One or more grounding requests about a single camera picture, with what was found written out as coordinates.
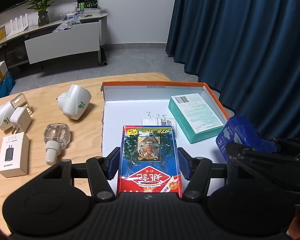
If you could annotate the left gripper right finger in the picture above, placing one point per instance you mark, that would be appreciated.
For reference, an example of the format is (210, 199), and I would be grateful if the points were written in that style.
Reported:
(197, 171)

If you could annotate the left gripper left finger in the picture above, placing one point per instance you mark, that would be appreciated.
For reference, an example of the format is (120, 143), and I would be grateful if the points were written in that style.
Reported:
(100, 170)

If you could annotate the red playing card box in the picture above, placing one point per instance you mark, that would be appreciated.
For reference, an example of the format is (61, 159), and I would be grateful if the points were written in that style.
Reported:
(149, 161)

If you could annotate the teal white carton box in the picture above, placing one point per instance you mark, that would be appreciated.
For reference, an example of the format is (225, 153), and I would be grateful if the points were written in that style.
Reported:
(195, 117)

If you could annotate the clear liquid refill bottle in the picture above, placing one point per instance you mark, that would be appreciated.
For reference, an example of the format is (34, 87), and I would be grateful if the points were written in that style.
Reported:
(56, 138)

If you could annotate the blue plastic case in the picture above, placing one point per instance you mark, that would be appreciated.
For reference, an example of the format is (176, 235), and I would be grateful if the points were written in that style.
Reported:
(239, 129)

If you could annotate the white plug-in vaporizer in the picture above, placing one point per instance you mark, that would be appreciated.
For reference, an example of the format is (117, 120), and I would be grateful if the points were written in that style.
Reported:
(74, 102)

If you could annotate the white charger retail box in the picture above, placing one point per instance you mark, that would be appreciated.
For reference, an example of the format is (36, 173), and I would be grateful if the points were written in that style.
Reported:
(14, 155)

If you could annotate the white usb charger cube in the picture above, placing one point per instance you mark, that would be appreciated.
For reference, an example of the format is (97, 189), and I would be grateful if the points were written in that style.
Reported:
(20, 120)

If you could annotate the white vaporizer with clear bottle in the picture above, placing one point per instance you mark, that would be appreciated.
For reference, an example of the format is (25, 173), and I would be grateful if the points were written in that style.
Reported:
(8, 109)

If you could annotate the white pill bottle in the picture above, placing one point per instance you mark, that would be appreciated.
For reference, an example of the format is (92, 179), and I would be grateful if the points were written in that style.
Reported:
(159, 122)

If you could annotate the orange white cardboard box lid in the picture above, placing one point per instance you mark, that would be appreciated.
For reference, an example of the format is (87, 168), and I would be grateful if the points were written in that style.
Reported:
(127, 103)

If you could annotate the blue plastic bag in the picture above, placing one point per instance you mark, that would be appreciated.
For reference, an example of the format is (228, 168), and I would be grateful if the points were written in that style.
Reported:
(6, 85)

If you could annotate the blue curtain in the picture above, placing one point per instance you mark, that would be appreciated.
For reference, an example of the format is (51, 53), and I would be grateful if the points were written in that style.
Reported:
(249, 51)

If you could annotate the white tv console cabinet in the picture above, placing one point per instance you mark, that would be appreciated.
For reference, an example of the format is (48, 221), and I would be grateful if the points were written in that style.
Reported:
(38, 44)

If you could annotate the white router with antennas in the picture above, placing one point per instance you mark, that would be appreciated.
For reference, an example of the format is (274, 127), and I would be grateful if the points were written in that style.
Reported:
(18, 25)

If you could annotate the black green display box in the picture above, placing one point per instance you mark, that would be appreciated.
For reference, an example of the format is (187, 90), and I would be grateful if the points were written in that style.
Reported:
(83, 5)

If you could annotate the potted green plant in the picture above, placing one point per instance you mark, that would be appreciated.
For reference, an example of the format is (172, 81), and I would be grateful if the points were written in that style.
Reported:
(40, 6)

